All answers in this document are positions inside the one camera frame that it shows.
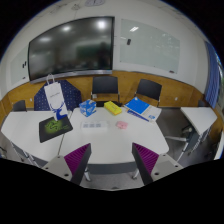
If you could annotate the black whiteboard eraser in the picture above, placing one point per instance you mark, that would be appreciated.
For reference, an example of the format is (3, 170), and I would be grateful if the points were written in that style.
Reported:
(128, 41)

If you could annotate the yellow box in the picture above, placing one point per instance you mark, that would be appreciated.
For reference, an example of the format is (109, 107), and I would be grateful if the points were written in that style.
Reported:
(112, 107)

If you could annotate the black green mouse pad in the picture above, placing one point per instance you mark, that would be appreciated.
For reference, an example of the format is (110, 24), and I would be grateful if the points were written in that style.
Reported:
(55, 128)

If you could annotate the large glass whiteboard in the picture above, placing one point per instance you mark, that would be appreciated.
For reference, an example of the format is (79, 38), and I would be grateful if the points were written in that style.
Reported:
(150, 45)

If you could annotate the white side table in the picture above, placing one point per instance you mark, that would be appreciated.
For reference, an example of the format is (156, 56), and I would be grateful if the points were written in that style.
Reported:
(198, 118)

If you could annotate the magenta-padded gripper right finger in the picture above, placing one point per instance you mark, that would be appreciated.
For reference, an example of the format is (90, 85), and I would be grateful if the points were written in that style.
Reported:
(156, 165)

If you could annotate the white paper bag blue deer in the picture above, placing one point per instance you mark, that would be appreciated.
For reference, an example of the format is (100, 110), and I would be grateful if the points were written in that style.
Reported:
(55, 98)

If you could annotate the large black wall screen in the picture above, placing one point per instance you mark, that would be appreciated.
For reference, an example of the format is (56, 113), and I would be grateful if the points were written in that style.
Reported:
(70, 48)

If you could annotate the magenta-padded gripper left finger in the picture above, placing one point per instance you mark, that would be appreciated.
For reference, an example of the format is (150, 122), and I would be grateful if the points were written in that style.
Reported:
(68, 165)

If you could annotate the pink charger block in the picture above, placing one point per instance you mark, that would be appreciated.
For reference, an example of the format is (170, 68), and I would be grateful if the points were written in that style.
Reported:
(122, 125)

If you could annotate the blue curtain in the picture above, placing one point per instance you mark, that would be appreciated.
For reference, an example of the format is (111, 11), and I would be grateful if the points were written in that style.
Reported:
(213, 80)

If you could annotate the black chair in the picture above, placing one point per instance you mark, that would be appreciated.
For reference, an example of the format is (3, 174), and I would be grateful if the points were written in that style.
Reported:
(149, 88)
(105, 85)
(20, 106)

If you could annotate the blue tissue box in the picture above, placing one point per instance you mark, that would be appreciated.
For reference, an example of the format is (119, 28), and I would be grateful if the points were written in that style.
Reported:
(87, 107)

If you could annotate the blue dotted chair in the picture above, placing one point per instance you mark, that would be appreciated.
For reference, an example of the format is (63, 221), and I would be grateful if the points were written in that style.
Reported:
(71, 95)

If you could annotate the small glass whiteboard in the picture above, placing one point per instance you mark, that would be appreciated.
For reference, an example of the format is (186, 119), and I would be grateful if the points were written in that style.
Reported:
(19, 66)

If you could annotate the blue white paper box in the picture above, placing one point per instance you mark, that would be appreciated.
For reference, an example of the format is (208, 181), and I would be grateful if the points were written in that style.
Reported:
(140, 106)

